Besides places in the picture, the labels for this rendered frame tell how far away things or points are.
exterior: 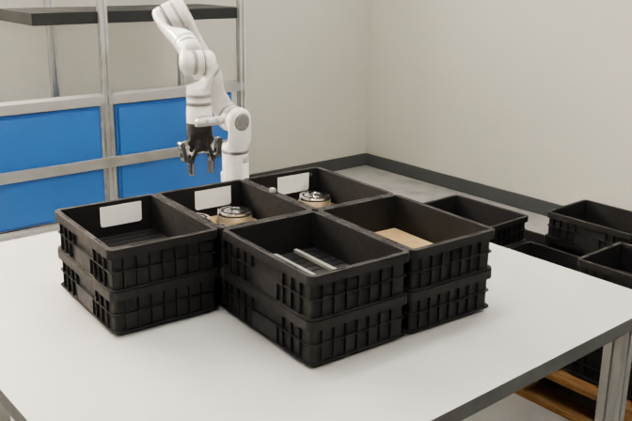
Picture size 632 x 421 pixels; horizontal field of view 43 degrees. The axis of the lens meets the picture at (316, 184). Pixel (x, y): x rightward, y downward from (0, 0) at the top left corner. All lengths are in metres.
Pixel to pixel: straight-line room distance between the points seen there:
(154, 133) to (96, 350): 2.48
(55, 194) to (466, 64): 2.99
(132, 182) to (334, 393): 2.75
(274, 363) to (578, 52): 3.72
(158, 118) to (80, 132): 0.44
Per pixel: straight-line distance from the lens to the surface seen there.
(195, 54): 2.27
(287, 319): 1.87
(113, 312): 2.03
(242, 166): 2.75
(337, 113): 6.28
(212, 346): 1.98
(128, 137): 4.28
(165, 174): 4.43
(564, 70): 5.30
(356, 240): 2.07
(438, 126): 5.98
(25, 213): 4.15
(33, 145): 4.08
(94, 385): 1.85
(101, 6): 4.14
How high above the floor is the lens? 1.59
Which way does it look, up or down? 15 degrees down
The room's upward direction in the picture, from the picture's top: 1 degrees clockwise
